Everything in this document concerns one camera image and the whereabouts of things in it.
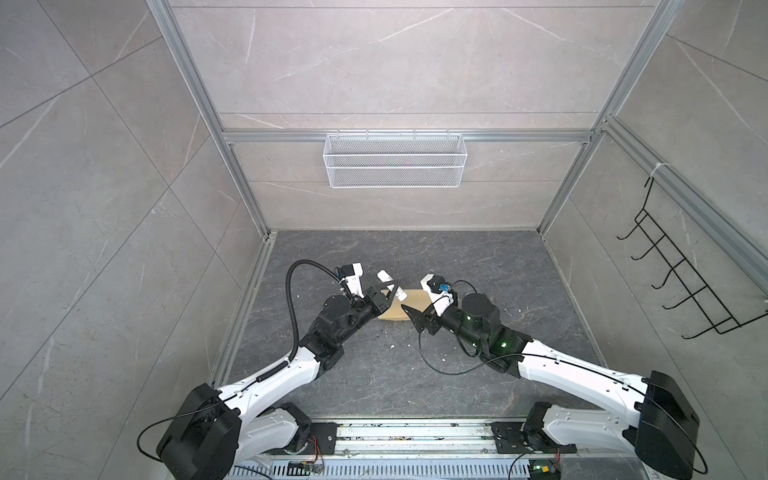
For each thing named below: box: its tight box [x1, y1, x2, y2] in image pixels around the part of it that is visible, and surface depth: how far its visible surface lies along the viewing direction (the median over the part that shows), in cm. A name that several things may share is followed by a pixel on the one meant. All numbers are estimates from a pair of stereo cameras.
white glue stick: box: [376, 268, 395, 283], surface depth 75 cm
